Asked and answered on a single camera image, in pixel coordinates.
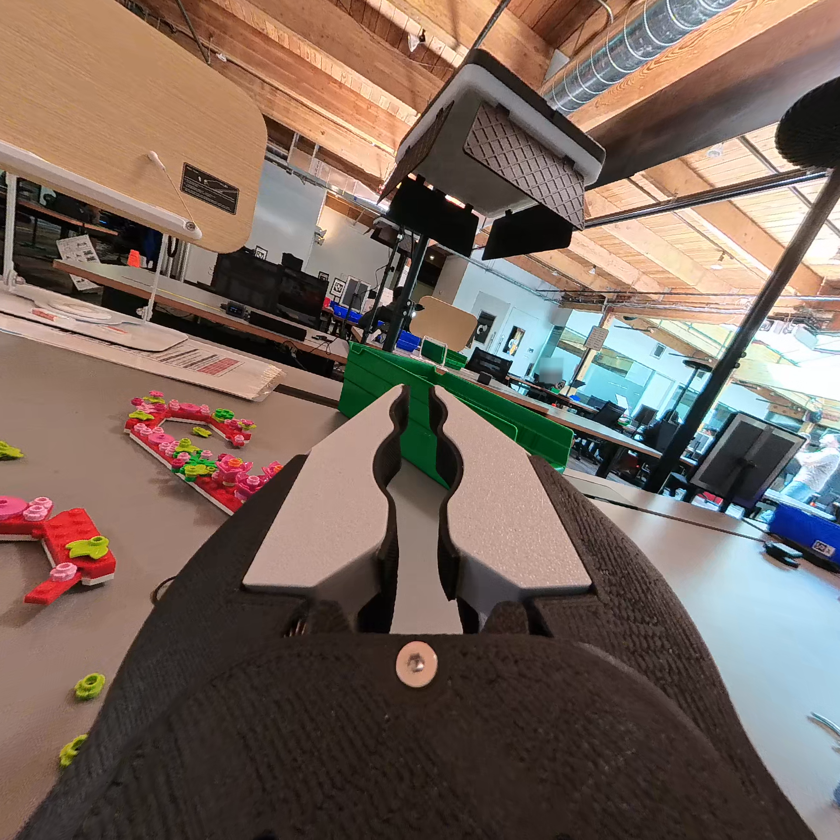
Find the long background desk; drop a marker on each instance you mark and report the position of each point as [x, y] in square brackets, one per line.
[197, 298]

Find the silver ventilation duct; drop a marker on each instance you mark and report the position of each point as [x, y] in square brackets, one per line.
[623, 46]

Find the large red flowered lego frame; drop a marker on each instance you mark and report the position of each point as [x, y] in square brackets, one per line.
[161, 443]

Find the white red printed paper sheet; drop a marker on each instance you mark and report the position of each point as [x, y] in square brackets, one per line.
[197, 364]

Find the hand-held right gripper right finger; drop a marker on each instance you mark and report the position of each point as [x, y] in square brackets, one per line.
[518, 525]

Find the black support pole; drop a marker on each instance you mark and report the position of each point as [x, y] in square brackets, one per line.
[408, 295]
[741, 341]

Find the blue storage bin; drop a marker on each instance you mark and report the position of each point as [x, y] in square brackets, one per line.
[804, 528]

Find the black round disc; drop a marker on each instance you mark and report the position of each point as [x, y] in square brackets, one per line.
[810, 128]

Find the green plastic bin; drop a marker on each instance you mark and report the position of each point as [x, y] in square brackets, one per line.
[512, 426]

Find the grey monitor on stand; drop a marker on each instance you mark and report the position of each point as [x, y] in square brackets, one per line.
[748, 459]

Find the black small device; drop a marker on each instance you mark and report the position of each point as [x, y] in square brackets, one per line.
[783, 553]

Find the lime lego flower piece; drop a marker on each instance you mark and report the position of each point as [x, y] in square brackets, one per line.
[9, 451]
[72, 750]
[88, 686]

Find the small red flowered lego section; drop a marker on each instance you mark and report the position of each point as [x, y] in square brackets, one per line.
[65, 531]

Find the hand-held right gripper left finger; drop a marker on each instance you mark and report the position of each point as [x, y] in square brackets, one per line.
[315, 518]

